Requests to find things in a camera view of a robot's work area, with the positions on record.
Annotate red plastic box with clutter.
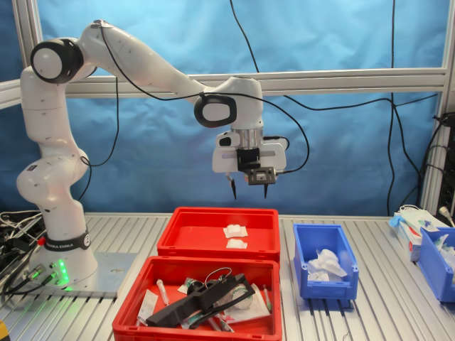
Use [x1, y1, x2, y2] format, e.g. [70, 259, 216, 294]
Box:
[112, 255, 284, 341]

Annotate blue backdrop sheet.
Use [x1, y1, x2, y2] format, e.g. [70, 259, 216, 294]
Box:
[0, 0, 449, 217]

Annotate white pack with ring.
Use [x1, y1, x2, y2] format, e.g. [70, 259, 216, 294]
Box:
[227, 283, 272, 320]

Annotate packaged syringe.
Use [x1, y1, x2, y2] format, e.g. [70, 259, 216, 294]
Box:
[262, 283, 273, 314]

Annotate clear wrapped bandage pack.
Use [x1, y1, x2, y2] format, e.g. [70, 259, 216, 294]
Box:
[307, 261, 333, 283]

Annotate white cardboard carton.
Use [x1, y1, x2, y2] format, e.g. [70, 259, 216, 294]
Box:
[393, 212, 427, 263]

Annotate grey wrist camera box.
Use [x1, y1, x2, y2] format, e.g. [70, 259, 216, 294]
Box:
[244, 166, 277, 186]

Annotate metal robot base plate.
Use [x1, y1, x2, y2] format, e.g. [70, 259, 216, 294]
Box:
[6, 251, 140, 300]

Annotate thin wire loop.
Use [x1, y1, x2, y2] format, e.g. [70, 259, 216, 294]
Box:
[205, 267, 235, 286]

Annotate green black small item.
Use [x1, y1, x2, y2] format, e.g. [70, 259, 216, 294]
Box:
[177, 278, 204, 296]

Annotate white power plug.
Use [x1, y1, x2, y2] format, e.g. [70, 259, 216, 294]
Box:
[439, 205, 455, 227]

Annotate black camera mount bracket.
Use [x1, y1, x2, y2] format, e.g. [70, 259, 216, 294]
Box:
[236, 148, 262, 172]

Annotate black vertical hanging cable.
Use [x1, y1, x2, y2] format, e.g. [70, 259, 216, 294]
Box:
[385, 0, 397, 216]

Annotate long black plastic part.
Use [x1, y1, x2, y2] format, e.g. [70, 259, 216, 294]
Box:
[145, 273, 256, 328]

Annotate short aluminium side beam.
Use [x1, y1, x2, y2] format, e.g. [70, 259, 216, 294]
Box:
[0, 78, 26, 109]

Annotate white paper sterile packet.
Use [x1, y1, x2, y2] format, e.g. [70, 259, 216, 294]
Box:
[137, 289, 159, 325]

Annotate bundle of cables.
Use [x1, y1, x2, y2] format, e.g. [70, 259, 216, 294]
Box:
[0, 209, 49, 303]

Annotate blue white face masks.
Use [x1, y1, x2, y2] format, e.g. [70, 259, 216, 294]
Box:
[389, 204, 440, 232]

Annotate vertical aluminium frame post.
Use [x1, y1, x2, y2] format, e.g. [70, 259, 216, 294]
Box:
[13, 0, 44, 68]

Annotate black curved cable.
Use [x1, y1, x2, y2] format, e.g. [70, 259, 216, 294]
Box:
[397, 113, 455, 210]

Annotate horizontal aluminium frame beam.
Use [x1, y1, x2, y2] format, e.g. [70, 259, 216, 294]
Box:
[65, 67, 448, 97]

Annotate small blue plastic bin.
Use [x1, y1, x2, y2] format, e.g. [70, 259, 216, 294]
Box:
[292, 223, 360, 300]

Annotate white packaged supplies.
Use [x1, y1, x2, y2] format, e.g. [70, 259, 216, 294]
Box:
[432, 232, 455, 267]

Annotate red plastic box with bandages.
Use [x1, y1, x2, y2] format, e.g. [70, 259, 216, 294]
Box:
[156, 207, 282, 264]

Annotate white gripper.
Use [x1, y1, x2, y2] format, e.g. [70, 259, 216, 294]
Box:
[212, 140, 288, 200]

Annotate blue bin with supplies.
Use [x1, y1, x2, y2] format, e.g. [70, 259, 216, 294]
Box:
[416, 226, 455, 303]

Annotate clear plastic tube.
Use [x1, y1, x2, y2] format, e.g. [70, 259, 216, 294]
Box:
[156, 279, 170, 306]

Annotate white bandage pack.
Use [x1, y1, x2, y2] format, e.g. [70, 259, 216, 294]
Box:
[314, 248, 348, 278]
[223, 223, 249, 239]

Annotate black cable along robot arm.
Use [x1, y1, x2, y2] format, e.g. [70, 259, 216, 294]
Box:
[76, 21, 311, 202]

